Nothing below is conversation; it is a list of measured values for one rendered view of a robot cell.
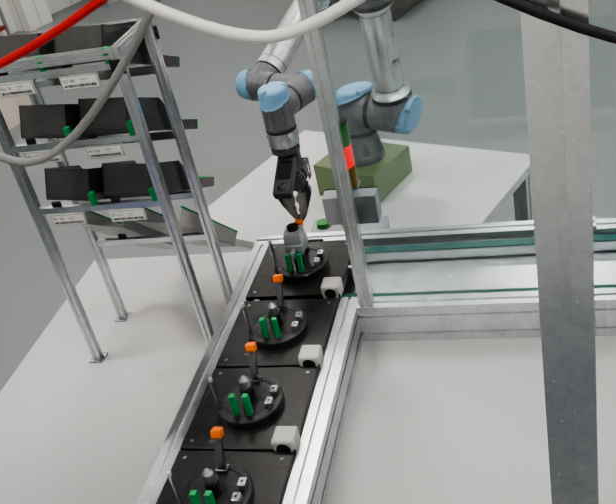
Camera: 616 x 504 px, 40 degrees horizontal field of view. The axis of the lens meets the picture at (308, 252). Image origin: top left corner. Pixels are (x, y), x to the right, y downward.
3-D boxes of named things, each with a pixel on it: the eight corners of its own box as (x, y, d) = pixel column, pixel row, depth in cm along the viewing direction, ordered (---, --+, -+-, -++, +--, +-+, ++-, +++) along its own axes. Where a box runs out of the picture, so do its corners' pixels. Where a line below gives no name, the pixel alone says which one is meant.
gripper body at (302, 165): (313, 177, 216) (304, 134, 210) (306, 194, 209) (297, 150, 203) (285, 179, 218) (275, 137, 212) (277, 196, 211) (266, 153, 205)
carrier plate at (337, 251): (270, 250, 229) (268, 243, 228) (356, 245, 222) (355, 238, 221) (247, 303, 210) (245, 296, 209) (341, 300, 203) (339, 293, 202)
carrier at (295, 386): (216, 374, 189) (202, 330, 182) (320, 373, 182) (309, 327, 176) (182, 455, 169) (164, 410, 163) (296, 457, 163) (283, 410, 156)
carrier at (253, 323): (245, 307, 209) (233, 265, 202) (340, 304, 202) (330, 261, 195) (217, 373, 189) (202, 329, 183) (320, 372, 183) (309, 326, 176)
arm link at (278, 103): (295, 79, 199) (274, 94, 194) (305, 121, 205) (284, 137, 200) (269, 77, 204) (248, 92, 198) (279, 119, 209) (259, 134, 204)
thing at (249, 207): (306, 137, 315) (304, 130, 314) (538, 163, 265) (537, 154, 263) (184, 234, 271) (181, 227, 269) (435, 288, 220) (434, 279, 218)
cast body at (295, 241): (292, 242, 215) (286, 219, 212) (308, 241, 214) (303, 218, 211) (284, 261, 209) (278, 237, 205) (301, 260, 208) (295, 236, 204)
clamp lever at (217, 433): (218, 464, 159) (213, 426, 158) (228, 464, 158) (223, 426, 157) (211, 472, 156) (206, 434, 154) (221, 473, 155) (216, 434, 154)
